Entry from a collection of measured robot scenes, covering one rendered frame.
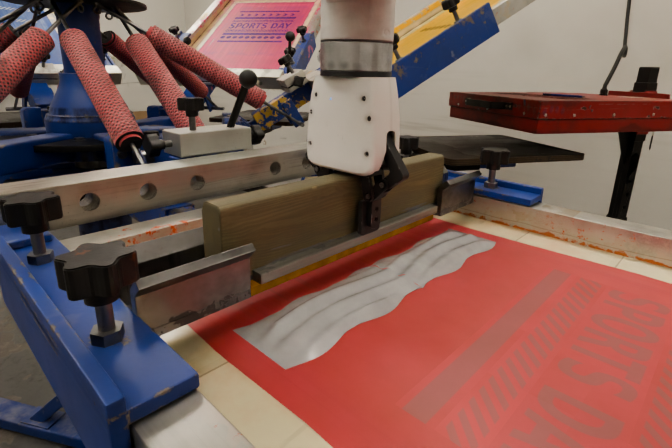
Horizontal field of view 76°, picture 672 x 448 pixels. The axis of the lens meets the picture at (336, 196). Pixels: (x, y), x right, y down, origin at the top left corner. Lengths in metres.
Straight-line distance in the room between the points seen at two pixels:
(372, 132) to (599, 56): 2.05
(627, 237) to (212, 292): 0.49
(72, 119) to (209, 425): 0.94
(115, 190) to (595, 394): 0.52
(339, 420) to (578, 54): 2.27
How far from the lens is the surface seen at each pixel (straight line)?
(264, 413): 0.31
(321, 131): 0.47
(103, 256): 0.29
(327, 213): 0.44
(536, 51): 2.50
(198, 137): 0.67
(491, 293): 0.47
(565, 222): 0.65
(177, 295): 0.35
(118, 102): 0.87
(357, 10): 0.43
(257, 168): 0.67
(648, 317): 0.50
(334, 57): 0.44
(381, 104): 0.43
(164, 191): 0.60
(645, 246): 0.64
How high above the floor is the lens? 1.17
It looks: 16 degrees down
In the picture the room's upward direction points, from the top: 1 degrees clockwise
